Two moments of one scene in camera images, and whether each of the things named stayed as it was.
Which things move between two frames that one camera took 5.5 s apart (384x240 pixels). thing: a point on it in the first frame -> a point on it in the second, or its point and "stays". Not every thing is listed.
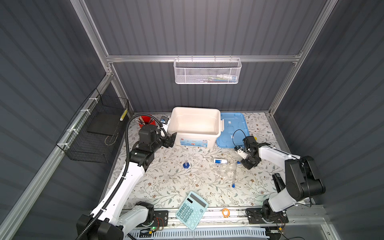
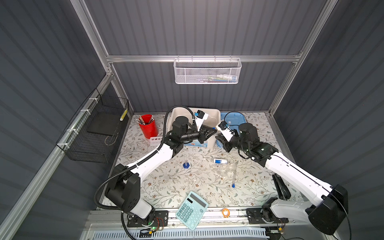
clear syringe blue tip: (234, 175) stays
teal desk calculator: (192, 210) stays
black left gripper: (169, 141) -> (202, 134)
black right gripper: (247, 166) -> (224, 141)
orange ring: (225, 212) stays
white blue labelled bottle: (220, 161) stays
